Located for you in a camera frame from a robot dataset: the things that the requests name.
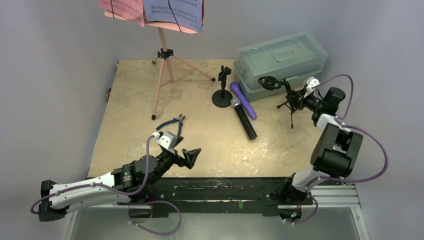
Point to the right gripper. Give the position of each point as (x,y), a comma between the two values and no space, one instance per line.
(297,99)

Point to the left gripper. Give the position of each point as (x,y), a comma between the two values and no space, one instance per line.
(189,157)

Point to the black round-base mic stand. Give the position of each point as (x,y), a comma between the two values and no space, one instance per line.
(222,97)

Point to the silver condenser microphone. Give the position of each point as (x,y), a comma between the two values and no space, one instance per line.
(244,120)

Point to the purple microphone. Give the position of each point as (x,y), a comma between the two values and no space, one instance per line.
(236,88)

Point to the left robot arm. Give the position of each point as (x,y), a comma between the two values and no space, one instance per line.
(121,185)

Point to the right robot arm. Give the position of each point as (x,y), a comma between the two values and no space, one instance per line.
(336,151)

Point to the translucent plastic storage box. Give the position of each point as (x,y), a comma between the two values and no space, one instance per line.
(294,57)

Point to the pink music stand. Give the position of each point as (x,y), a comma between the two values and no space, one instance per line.
(164,55)

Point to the blue sheet music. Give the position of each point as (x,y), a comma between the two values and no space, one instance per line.
(184,13)

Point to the pink sheet music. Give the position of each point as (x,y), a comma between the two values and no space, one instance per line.
(128,10)

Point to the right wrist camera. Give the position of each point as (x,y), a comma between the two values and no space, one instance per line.
(309,85)

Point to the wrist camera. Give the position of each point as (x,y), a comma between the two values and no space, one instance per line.
(166,140)
(309,85)

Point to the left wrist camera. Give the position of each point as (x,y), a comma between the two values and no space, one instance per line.
(166,140)

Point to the blue-handled pliers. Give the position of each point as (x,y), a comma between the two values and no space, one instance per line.
(178,120)

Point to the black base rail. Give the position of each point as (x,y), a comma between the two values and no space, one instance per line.
(208,195)

